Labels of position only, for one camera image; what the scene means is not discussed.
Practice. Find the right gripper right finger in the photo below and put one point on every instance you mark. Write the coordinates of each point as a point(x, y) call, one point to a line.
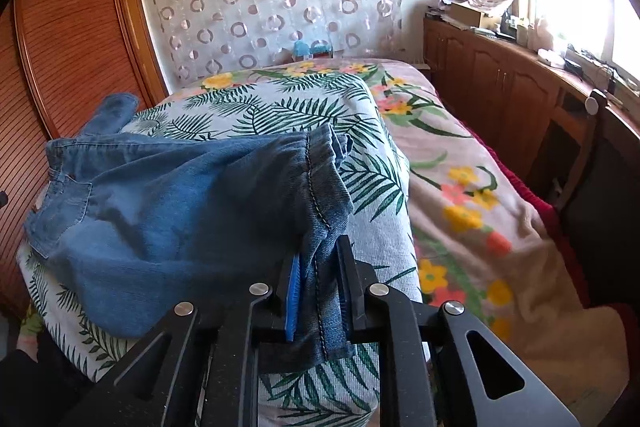
point(366, 317)

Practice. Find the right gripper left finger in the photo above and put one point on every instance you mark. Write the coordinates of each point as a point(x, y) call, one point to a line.
point(275, 314)

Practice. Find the blue denim jeans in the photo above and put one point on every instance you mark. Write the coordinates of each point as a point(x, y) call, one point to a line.
point(134, 225)

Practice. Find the floral pink blanket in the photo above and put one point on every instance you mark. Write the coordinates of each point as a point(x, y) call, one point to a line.
point(435, 212)

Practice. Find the blue item behind bed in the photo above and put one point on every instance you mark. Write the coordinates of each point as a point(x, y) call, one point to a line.
point(318, 49)

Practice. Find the long wooden cabinet desk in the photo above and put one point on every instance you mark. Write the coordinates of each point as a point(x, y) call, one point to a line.
point(525, 111)

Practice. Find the wooden chair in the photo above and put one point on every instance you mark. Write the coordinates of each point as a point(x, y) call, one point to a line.
point(594, 107)

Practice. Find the cardboard box on desk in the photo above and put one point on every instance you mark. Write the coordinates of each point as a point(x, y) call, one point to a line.
point(472, 17)

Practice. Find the pink figurine on desk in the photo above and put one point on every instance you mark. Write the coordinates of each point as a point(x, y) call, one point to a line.
point(539, 36)

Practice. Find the brown wooden wardrobe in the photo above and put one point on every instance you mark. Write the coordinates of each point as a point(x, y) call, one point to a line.
point(59, 58)

